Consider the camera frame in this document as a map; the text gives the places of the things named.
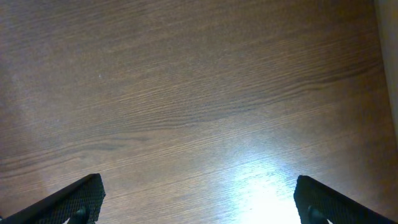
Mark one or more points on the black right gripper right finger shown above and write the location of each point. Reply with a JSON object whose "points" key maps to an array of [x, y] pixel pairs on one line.
{"points": [[318, 203]]}

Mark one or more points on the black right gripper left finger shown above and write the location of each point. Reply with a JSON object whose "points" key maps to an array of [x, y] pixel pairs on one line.
{"points": [[79, 202]]}

